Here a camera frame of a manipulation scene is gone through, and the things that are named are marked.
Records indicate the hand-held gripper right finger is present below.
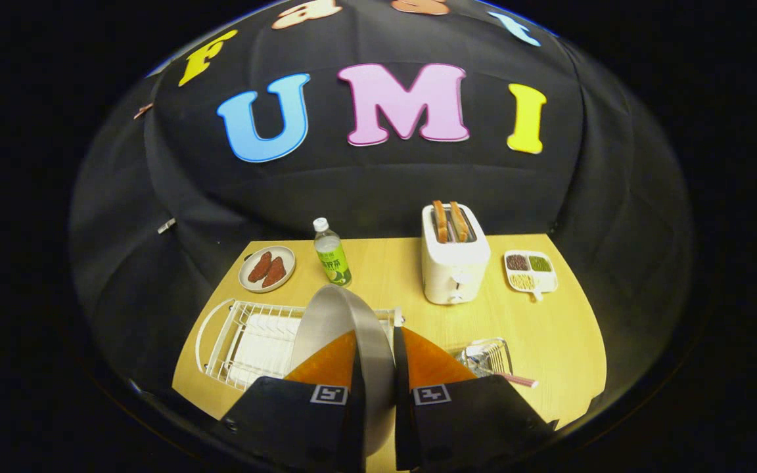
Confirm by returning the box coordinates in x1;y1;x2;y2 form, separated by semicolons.
393;327;558;472

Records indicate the small beige plate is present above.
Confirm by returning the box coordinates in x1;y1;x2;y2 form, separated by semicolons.
239;245;296;293

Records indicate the brown meat piece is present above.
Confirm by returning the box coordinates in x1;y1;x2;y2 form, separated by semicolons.
262;256;287;288
248;251;273;283

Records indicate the toast bread slice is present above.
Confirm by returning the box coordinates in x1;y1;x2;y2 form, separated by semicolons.
432;200;449;244
449;201;470;242

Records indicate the metal wire basket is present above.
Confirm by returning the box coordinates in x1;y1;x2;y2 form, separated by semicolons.
455;338;514;378

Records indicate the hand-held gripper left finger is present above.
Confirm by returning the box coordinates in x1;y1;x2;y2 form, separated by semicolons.
218;330;367;473

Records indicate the black backdrop cloth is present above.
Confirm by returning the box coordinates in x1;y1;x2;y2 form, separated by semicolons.
68;0;695;421

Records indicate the white wire dish rack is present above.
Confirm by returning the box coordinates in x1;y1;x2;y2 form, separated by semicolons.
195;299;405;393

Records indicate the grey round plate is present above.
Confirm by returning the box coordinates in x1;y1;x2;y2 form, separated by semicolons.
287;284;398;457

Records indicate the pink-handled metal spoon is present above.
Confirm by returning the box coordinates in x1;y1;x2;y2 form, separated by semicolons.
465;355;539;388

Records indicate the green label drink bottle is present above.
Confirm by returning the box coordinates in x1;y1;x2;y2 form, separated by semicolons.
313;217;353;288

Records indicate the white toaster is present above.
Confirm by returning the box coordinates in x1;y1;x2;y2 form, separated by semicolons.
421;201;492;305

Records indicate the white divided dish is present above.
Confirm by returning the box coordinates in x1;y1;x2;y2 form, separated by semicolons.
504;250;559;302

